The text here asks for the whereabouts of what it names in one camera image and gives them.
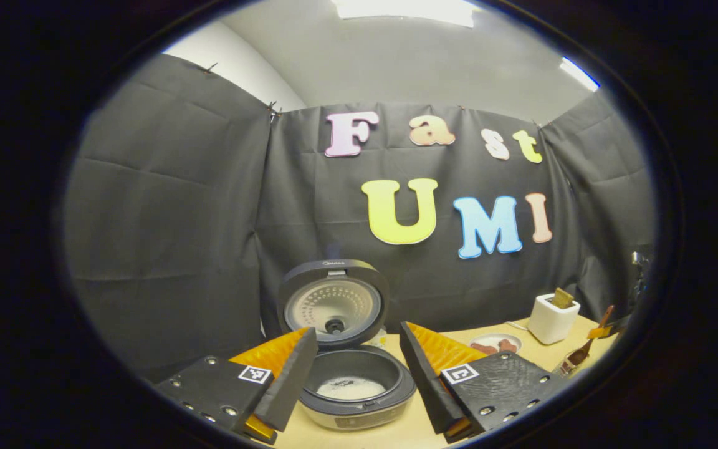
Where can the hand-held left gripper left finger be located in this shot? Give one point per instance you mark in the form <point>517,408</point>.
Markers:
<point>287,386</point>

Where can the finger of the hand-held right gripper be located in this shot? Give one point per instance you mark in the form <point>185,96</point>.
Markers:
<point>597,332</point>

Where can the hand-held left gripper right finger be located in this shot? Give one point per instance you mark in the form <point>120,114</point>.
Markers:
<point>427,386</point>

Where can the brown wooden spoon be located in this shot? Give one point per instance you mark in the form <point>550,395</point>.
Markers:
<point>578,355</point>

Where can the white rice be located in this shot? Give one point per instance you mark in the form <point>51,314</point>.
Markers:
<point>351,388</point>

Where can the black silver rice cooker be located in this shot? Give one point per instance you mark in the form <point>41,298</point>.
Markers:
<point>359,360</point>

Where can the white toaster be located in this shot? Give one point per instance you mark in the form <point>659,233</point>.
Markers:
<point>551,324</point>

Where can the brown toast slice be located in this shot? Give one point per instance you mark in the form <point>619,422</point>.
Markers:
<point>562,298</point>

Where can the red meat piece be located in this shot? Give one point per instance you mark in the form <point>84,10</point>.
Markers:
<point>508,346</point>
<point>483,348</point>

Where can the white round plate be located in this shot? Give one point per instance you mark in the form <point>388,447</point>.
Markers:
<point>490,338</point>

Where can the small ceiling light panel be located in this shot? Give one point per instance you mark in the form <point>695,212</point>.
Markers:
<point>578,73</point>

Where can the large ceiling light panel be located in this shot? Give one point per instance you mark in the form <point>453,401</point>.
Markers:
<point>406,9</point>

